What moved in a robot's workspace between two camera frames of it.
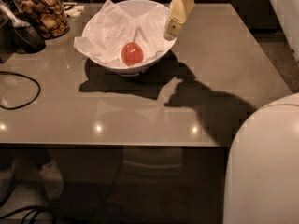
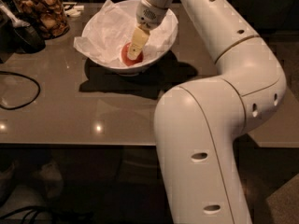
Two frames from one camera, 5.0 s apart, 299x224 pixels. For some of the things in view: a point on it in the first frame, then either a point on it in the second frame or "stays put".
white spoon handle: x=15 y=21 stays put
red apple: x=132 y=53 stays put
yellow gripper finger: x=180 y=9 -> x=139 y=38
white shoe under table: x=52 y=179 stays put
